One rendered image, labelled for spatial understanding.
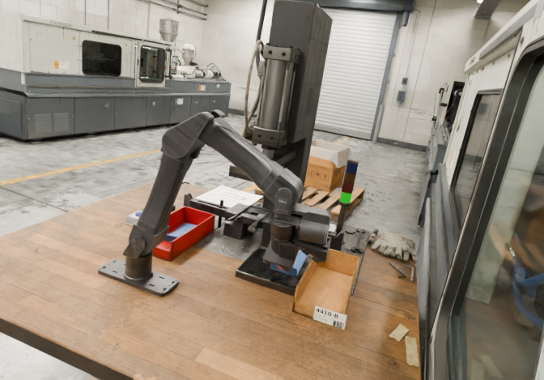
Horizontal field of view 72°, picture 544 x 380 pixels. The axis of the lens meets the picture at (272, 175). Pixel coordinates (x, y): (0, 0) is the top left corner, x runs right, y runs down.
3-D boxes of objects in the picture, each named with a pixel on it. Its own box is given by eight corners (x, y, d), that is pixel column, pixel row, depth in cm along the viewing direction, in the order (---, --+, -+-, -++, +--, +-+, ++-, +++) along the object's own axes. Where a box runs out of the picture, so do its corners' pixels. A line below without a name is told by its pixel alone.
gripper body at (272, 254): (302, 236, 91) (303, 217, 86) (289, 271, 84) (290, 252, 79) (277, 230, 93) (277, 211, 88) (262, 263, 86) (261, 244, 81)
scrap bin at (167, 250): (134, 249, 107) (135, 231, 105) (183, 221, 130) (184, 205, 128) (170, 262, 103) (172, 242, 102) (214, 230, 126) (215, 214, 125)
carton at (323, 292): (291, 314, 90) (296, 286, 88) (315, 268, 113) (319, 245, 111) (343, 332, 86) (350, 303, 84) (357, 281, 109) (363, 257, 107)
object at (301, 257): (268, 271, 94) (269, 260, 93) (284, 247, 109) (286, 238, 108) (295, 279, 92) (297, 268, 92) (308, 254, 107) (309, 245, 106)
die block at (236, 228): (223, 235, 124) (225, 214, 122) (235, 224, 133) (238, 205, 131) (278, 251, 118) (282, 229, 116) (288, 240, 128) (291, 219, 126)
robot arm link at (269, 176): (309, 183, 83) (204, 97, 83) (303, 194, 74) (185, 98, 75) (277, 222, 87) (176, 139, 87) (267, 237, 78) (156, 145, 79)
